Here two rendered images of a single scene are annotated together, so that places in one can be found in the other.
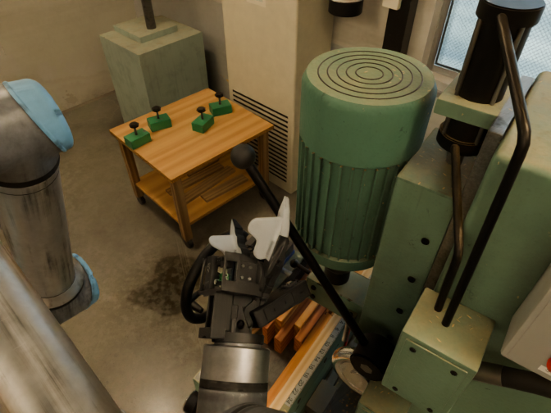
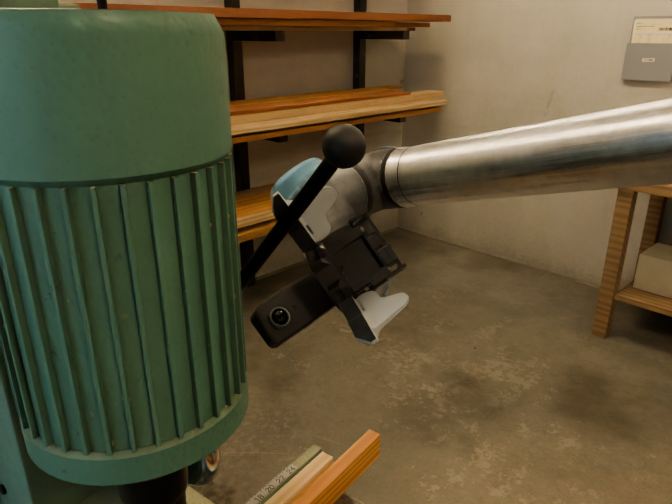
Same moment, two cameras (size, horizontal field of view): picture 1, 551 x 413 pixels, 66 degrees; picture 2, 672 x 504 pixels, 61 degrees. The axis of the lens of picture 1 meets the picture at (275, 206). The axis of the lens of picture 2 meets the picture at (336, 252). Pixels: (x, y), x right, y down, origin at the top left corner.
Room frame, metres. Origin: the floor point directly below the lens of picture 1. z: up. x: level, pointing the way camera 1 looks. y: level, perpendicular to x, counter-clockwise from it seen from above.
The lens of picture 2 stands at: (0.91, 0.05, 1.49)
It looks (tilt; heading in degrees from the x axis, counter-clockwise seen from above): 21 degrees down; 182
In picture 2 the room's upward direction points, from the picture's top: straight up
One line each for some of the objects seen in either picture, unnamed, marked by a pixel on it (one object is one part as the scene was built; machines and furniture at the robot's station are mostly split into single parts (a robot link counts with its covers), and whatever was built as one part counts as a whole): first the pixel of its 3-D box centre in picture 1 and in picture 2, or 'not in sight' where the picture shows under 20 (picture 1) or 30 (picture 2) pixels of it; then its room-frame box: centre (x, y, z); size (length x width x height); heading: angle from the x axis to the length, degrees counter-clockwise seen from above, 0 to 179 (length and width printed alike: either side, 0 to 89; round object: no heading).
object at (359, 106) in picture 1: (354, 166); (117, 239); (0.52, -0.12, 1.35); 0.18 x 0.18 x 0.31
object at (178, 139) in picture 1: (196, 159); not in sight; (1.89, 0.44, 0.32); 0.66 x 0.57 x 0.64; 134
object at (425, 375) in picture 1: (433, 356); not in sight; (0.27, -0.21, 1.23); 0.09 x 0.08 x 0.15; 55
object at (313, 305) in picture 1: (316, 306); not in sight; (0.54, -0.09, 0.93); 0.17 x 0.02 x 0.06; 145
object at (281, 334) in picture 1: (307, 306); not in sight; (0.54, -0.07, 0.93); 0.24 x 0.02 x 0.05; 145
